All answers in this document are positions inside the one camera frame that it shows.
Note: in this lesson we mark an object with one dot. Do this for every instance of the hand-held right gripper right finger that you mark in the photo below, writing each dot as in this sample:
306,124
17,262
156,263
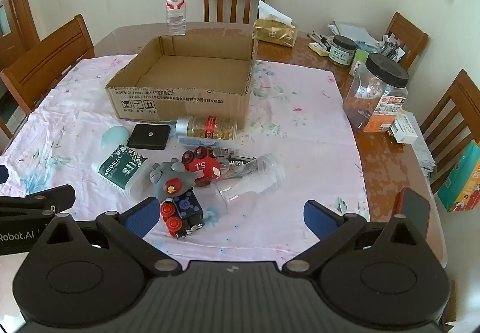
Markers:
318,218

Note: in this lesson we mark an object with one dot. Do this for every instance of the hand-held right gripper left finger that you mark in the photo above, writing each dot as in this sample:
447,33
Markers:
144,217

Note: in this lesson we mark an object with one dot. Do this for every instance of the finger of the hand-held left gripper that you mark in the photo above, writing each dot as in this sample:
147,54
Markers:
3,173
41,199

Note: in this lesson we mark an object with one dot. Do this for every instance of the black toy train red wheels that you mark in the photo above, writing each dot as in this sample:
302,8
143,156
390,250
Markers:
185,213

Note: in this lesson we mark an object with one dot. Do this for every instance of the grey cat toy figure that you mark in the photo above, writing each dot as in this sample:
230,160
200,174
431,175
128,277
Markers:
172,179

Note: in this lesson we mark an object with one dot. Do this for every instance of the green label swab container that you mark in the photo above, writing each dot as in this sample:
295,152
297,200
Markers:
120,166

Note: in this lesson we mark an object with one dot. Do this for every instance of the clear plastic cup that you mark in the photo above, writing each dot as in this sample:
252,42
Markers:
258,183

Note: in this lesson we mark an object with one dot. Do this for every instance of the black square case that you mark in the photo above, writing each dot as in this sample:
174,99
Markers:
148,137

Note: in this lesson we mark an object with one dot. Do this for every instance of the cardboard box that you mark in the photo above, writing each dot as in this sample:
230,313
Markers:
180,106

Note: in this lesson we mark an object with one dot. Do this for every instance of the phone in red case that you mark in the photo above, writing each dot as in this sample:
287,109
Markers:
414,211

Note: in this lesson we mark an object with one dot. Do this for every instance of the pink floral tablecloth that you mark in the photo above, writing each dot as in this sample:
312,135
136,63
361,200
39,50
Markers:
300,122

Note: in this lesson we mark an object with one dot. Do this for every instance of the gold capsule bottle silver cap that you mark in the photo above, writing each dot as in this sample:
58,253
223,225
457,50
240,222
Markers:
210,127

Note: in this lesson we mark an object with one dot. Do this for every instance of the small white box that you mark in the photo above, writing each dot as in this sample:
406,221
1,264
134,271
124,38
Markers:
404,130

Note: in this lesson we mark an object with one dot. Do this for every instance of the stack of clear sleeves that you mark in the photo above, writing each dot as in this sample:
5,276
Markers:
423,153

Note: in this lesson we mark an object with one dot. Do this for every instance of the large clear jar black lid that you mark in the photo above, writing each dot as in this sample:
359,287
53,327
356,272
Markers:
371,100

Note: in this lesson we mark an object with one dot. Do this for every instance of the colourful paper bag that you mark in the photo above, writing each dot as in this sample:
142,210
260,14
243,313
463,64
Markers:
461,183

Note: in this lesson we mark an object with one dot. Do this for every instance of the small green bottle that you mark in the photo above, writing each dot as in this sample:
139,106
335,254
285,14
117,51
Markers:
359,62

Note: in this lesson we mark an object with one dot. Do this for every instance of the yellow notepad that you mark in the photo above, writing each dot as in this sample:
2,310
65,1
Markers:
318,49

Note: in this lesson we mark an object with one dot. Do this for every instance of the small jar black lid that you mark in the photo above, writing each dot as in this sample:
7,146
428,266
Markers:
342,49

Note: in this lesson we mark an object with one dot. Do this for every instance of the pile of black pens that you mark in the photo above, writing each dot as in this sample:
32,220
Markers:
320,39

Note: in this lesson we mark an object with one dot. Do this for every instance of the holder full of pens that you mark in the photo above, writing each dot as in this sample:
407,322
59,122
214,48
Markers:
392,49

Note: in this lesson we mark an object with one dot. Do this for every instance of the gold tissue pack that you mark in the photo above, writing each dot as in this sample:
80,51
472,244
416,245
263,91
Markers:
275,32

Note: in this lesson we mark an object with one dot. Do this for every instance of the stack of white papers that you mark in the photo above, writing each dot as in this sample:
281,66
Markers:
354,31

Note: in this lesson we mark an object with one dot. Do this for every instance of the clear water bottle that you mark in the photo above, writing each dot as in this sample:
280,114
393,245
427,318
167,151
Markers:
176,6

